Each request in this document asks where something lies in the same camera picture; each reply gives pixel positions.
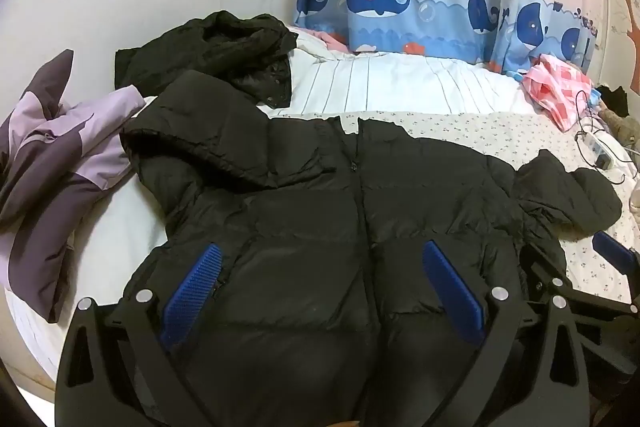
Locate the black puffer jacket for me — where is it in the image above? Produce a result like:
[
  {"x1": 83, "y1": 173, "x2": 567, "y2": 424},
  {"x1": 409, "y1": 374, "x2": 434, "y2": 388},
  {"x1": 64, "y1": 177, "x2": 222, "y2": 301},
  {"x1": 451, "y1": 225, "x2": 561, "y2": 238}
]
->
[{"x1": 122, "y1": 72, "x2": 622, "y2": 426}]

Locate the white power strip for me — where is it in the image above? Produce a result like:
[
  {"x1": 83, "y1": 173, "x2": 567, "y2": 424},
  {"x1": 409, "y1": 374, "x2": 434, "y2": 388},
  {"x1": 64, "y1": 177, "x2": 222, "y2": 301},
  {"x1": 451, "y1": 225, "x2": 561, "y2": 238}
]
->
[{"x1": 575, "y1": 131, "x2": 614, "y2": 170}]

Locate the brown plush toy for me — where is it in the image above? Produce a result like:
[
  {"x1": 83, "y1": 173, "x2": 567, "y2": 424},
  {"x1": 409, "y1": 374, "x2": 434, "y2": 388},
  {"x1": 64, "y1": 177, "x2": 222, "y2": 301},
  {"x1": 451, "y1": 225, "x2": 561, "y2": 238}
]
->
[{"x1": 598, "y1": 86, "x2": 640, "y2": 148}]

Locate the pink checked cloth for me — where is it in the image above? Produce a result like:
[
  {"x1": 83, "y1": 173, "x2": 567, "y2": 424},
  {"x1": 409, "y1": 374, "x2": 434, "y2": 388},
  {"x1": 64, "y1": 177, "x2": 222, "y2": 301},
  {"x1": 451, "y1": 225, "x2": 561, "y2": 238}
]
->
[{"x1": 521, "y1": 54, "x2": 592, "y2": 132}]

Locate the purple lilac jacket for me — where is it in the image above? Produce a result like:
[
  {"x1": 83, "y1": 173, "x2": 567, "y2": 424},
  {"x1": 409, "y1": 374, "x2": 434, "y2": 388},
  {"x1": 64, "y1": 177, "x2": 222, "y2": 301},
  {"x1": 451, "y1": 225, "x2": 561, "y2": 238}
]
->
[{"x1": 1, "y1": 50, "x2": 145, "y2": 323}]

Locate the black garment by headboard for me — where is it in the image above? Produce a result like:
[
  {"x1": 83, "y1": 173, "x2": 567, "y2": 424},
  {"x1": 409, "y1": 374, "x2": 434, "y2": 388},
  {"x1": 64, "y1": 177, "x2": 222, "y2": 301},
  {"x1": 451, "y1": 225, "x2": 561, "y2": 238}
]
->
[{"x1": 114, "y1": 11, "x2": 297, "y2": 108}]

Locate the black cable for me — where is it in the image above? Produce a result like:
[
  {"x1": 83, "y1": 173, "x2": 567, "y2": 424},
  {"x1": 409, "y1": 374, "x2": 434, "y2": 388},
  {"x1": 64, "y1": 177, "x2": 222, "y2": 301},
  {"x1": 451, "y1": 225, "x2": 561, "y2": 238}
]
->
[{"x1": 572, "y1": 89, "x2": 629, "y2": 186}]

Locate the tree wall sticker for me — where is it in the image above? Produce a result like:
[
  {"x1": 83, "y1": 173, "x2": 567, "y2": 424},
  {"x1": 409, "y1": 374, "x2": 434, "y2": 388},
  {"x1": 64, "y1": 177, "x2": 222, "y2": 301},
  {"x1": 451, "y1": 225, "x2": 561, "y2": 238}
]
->
[{"x1": 624, "y1": 0, "x2": 640, "y2": 92}]

